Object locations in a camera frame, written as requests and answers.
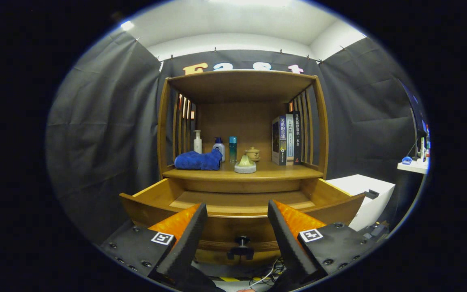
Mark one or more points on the dark cover book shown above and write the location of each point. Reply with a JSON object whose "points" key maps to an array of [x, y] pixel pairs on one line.
{"points": [[280, 140]]}

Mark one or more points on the white pump bottle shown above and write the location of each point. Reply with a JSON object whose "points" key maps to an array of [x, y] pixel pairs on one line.
{"points": [[198, 145]]}

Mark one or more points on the small blue object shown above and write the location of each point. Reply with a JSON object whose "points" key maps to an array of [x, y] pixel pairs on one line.
{"points": [[406, 160]]}

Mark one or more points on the white spine book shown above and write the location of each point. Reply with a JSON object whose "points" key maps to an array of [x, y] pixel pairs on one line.
{"points": [[290, 138]]}

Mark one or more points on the black electronic box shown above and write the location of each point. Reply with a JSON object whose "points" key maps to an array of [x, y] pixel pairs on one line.
{"points": [[375, 232]]}

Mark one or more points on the white side table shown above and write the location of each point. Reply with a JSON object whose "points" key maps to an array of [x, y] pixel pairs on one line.
{"points": [[414, 167]]}

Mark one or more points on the large ceiling light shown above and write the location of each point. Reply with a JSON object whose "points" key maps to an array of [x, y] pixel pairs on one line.
{"points": [[249, 2]]}

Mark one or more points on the wooden cabinet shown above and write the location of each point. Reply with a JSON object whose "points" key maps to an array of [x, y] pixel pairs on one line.
{"points": [[237, 121]]}

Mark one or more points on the blue towel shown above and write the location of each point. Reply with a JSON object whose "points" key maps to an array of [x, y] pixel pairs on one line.
{"points": [[197, 161]]}

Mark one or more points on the white bottle with blue cap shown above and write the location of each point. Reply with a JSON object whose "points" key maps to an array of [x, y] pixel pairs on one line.
{"points": [[219, 152]]}

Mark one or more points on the small ceiling light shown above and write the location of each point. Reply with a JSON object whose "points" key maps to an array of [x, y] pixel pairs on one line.
{"points": [[127, 25]]}

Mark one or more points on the pale green scrubbing brush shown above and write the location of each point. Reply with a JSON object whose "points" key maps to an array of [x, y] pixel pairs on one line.
{"points": [[245, 166]]}

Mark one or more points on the wooden drawer with black knob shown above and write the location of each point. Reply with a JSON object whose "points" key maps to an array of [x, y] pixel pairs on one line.
{"points": [[237, 229]]}

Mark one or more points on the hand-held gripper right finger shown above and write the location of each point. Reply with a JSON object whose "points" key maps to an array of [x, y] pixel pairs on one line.
{"points": [[288, 243]]}

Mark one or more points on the wooden countertop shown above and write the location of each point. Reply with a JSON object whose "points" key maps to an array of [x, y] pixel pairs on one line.
{"points": [[278, 171]]}

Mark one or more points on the beige lidded teacup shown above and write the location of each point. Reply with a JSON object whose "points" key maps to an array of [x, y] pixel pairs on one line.
{"points": [[253, 153]]}

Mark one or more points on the teal glass bottle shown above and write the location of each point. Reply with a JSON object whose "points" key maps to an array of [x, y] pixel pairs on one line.
{"points": [[232, 148]]}

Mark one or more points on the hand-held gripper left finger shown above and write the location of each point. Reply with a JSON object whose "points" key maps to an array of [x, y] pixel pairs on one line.
{"points": [[188, 243]]}

